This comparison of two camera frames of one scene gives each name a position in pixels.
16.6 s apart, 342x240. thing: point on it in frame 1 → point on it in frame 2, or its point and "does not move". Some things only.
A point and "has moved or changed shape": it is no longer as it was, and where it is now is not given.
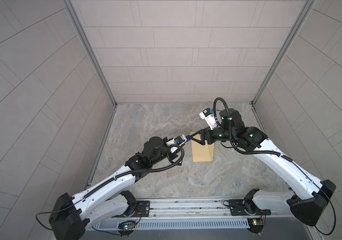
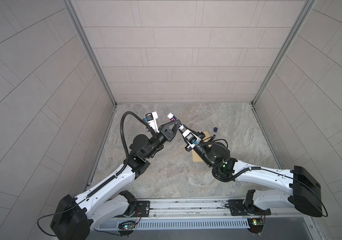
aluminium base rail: x=209 y=207 does not move
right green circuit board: x=256 y=225 does not move
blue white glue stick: x=186 y=138 has moved or changed shape
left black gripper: x=172 y=156 → x=169 y=136
